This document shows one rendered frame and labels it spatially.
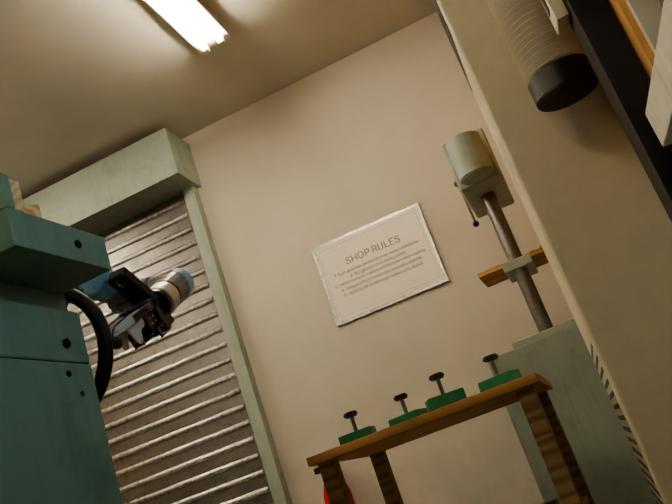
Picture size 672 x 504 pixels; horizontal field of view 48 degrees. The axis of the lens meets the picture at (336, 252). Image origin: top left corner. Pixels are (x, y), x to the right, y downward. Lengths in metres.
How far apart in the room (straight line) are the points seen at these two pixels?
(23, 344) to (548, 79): 1.25
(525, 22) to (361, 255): 2.37
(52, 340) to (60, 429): 0.14
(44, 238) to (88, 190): 3.47
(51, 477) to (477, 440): 2.94
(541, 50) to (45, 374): 1.28
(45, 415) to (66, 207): 3.59
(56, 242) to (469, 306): 2.94
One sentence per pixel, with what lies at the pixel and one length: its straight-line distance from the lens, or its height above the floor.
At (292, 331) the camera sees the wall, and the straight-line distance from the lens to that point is 4.14.
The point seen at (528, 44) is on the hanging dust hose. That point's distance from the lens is 1.89.
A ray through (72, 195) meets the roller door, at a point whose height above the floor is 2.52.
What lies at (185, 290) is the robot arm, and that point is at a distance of 1.79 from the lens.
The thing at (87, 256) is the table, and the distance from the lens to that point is 1.24.
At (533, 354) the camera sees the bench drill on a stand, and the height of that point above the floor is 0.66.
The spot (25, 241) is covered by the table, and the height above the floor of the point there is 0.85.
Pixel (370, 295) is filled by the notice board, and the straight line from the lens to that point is 4.01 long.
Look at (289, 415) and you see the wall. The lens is 4.12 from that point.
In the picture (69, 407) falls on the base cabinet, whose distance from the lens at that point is 1.20.
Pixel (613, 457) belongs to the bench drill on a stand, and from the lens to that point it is 2.89.
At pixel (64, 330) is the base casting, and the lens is 1.26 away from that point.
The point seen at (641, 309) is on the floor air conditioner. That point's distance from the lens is 1.90.
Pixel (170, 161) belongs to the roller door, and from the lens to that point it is 4.39.
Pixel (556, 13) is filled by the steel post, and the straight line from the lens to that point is 1.71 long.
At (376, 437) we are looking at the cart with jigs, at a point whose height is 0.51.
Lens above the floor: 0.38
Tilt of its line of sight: 18 degrees up
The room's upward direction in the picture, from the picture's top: 20 degrees counter-clockwise
